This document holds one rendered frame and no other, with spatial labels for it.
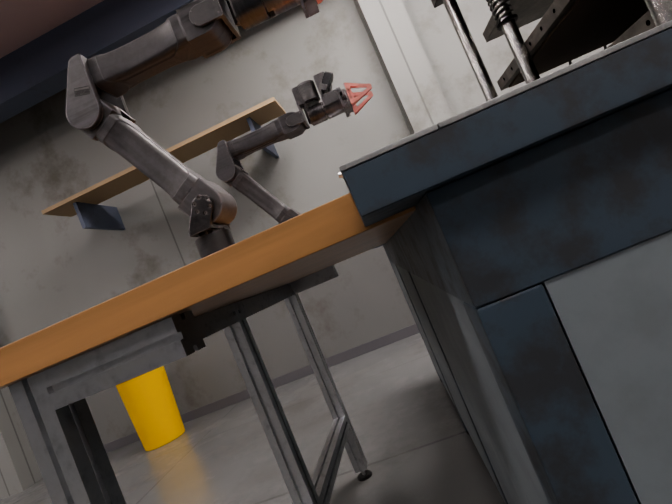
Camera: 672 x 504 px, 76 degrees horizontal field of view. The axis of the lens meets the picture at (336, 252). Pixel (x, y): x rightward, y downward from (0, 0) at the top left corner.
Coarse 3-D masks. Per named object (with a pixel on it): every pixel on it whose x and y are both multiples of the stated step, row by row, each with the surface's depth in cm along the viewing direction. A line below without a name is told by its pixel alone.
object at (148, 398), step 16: (160, 368) 348; (128, 384) 332; (144, 384) 334; (160, 384) 342; (128, 400) 333; (144, 400) 332; (160, 400) 338; (144, 416) 332; (160, 416) 335; (176, 416) 345; (144, 432) 333; (160, 432) 333; (176, 432) 340; (144, 448) 338
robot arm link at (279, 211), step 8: (240, 168) 137; (240, 176) 132; (248, 176) 134; (232, 184) 132; (240, 184) 132; (248, 184) 132; (256, 184) 132; (248, 192) 132; (256, 192) 132; (264, 192) 132; (256, 200) 132; (264, 200) 132; (272, 200) 131; (264, 208) 132; (272, 208) 131; (280, 208) 131; (288, 208) 131; (272, 216) 131; (280, 216) 130; (288, 216) 130
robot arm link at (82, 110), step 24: (168, 24) 71; (192, 24) 70; (216, 24) 70; (120, 48) 73; (144, 48) 72; (168, 48) 72; (192, 48) 73; (216, 48) 75; (72, 72) 72; (96, 72) 73; (120, 72) 73; (144, 72) 74; (72, 96) 72; (96, 96) 72; (120, 96) 80; (72, 120) 72; (96, 120) 72
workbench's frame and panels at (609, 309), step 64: (640, 64) 28; (448, 128) 29; (512, 128) 28; (576, 128) 30; (640, 128) 29; (384, 192) 29; (448, 192) 31; (512, 192) 30; (576, 192) 30; (640, 192) 29; (448, 256) 32; (512, 256) 30; (576, 256) 30; (640, 256) 30; (448, 320) 54; (512, 320) 30; (576, 320) 30; (640, 320) 30; (448, 384) 140; (512, 384) 30; (576, 384) 30; (640, 384) 29; (512, 448) 44; (576, 448) 30; (640, 448) 29
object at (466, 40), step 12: (444, 0) 217; (648, 0) 100; (660, 0) 98; (456, 12) 215; (660, 12) 98; (456, 24) 216; (660, 24) 99; (468, 36) 214; (468, 48) 215; (468, 60) 218; (480, 60) 214; (480, 72) 214; (480, 84) 216; (492, 84) 214; (492, 96) 213
